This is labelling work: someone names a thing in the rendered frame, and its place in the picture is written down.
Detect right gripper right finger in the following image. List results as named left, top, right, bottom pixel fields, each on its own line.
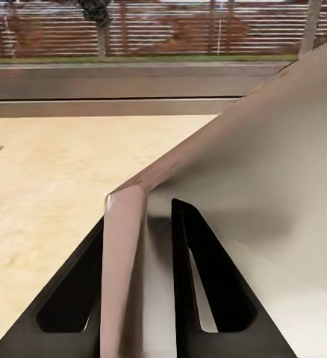
left=172, top=199, right=297, bottom=358

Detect paper coffee filter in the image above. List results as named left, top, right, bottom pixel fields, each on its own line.
left=100, top=43, right=327, bottom=358

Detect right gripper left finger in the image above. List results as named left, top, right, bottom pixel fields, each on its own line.
left=0, top=216, right=104, bottom=358

